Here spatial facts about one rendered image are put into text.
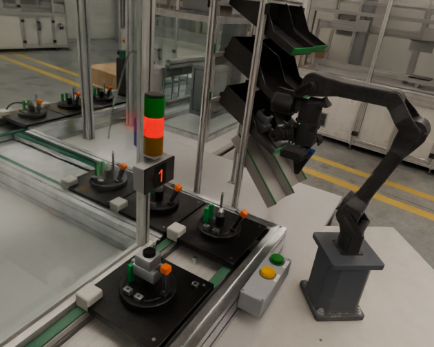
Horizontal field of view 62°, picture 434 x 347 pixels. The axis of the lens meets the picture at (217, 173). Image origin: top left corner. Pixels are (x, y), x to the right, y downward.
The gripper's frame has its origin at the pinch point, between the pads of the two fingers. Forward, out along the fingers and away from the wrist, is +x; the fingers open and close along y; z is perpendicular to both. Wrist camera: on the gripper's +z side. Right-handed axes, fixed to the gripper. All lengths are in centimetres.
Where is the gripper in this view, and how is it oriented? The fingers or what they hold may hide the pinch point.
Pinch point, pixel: (299, 162)
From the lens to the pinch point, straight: 101.6
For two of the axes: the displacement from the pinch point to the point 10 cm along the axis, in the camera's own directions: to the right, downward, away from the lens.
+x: -1.0, 9.0, 4.3
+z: -8.5, -3.0, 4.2
